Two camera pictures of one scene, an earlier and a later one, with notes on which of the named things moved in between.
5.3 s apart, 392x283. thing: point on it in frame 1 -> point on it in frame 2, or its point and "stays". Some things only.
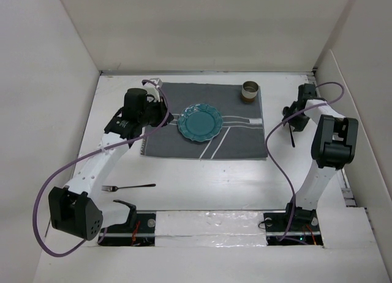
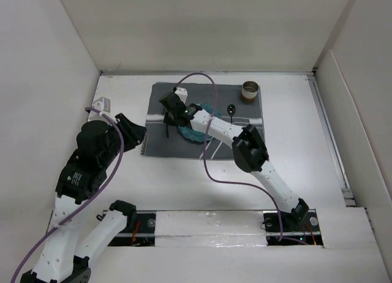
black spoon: [285, 111] -> [231, 110]
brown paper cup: [249, 90] stays
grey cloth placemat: [242, 135] stays
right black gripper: [299, 125] -> [171, 122]
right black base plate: [305, 227] stays
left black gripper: [163, 111] -> [135, 133]
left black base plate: [142, 235] stays
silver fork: [113, 188] -> [165, 121]
